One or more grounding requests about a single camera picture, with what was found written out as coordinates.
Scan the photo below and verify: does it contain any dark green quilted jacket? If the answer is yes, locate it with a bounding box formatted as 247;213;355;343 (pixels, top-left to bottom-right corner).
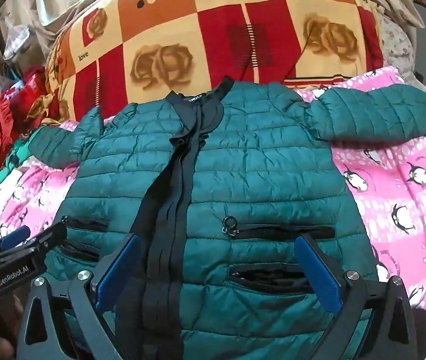
29;76;426;360

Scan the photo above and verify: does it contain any grey floral pillow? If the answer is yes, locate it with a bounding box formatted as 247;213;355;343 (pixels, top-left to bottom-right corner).
348;0;426;76

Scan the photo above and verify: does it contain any green cloth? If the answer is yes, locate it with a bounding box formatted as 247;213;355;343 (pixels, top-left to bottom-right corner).
0;139;39;196

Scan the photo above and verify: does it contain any pink penguin print blanket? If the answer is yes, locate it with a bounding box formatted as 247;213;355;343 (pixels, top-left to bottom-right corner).
0;65;426;321

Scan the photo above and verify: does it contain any red orange rose print quilt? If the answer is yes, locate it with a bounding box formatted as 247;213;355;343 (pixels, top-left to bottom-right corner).
46;0;386;121

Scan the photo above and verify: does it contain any red clothes pile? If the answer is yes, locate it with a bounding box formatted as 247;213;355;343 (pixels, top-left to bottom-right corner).
0;65;54;177

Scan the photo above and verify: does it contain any white curtain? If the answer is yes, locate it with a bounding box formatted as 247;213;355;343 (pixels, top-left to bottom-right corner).
29;0;124;57

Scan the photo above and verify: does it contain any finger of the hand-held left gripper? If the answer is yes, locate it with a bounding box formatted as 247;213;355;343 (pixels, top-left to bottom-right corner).
0;226;31;257
25;222;68;256

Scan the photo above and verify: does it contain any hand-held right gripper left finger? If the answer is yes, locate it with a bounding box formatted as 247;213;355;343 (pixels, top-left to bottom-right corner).
17;233;142;360

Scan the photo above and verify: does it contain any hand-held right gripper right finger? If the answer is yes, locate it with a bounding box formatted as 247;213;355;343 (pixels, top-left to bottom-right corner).
294;233;418;360

